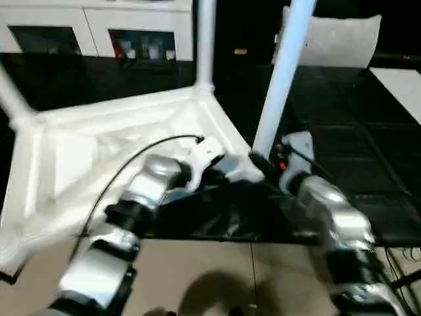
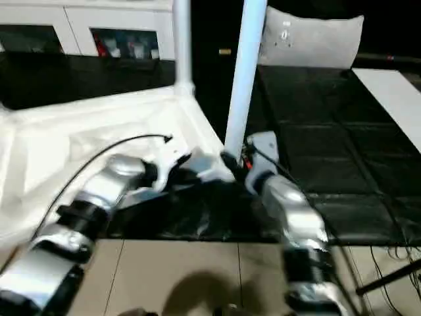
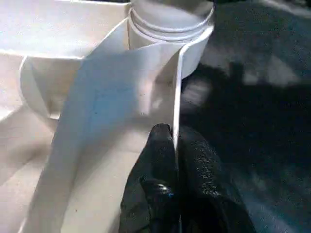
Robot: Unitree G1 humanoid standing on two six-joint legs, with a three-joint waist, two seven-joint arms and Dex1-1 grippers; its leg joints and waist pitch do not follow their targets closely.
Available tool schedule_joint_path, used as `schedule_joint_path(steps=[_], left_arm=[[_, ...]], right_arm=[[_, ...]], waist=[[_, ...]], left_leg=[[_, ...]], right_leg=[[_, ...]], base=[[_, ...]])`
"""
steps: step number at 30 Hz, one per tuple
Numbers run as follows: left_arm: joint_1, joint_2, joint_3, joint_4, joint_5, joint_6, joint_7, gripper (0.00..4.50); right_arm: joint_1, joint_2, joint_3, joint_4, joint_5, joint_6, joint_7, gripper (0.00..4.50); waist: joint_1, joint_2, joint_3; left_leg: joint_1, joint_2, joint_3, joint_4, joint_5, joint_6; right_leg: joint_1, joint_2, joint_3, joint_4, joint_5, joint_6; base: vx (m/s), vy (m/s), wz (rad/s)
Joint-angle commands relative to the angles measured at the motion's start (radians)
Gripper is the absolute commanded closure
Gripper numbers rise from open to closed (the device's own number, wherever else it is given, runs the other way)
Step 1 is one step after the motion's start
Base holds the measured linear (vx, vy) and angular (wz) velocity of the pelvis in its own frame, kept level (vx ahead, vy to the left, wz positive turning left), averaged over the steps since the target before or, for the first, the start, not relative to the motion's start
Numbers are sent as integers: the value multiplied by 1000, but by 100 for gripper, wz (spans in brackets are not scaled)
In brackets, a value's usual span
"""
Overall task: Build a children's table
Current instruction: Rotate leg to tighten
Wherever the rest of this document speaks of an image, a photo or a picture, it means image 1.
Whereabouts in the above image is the white plastic table leg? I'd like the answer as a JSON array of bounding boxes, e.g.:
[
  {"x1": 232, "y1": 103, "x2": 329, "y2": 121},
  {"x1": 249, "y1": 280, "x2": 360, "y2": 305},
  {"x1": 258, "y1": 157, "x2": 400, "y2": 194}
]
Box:
[
  {"x1": 0, "y1": 61, "x2": 37, "y2": 130},
  {"x1": 195, "y1": 0, "x2": 217, "y2": 92},
  {"x1": 251, "y1": 0, "x2": 319, "y2": 159}
]

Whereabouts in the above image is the black left camera cable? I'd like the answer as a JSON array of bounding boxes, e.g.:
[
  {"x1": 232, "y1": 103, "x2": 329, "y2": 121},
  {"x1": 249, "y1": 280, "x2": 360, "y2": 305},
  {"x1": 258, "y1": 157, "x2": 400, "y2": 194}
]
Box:
[{"x1": 70, "y1": 134, "x2": 205, "y2": 265}]

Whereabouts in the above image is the grey cushion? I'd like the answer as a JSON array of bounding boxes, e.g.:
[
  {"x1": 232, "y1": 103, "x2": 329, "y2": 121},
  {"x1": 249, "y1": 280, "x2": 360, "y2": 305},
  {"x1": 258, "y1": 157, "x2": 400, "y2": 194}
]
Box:
[{"x1": 271, "y1": 5, "x2": 383, "y2": 69}]

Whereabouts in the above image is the white cabinet with glass doors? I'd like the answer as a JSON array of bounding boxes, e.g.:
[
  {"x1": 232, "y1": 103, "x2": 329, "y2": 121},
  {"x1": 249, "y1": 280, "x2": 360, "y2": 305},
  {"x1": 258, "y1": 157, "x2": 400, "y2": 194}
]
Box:
[{"x1": 0, "y1": 0, "x2": 194, "y2": 63}]

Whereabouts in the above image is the thin black metal rail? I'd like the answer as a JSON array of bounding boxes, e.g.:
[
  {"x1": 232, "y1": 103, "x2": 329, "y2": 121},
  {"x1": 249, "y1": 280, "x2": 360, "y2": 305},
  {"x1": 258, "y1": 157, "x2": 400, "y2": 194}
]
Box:
[{"x1": 371, "y1": 54, "x2": 421, "y2": 63}]

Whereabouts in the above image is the white flat board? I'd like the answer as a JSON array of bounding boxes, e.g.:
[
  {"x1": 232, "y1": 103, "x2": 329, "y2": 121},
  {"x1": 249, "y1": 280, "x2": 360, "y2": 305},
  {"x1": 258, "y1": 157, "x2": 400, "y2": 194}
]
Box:
[{"x1": 369, "y1": 66, "x2": 421, "y2": 126}]

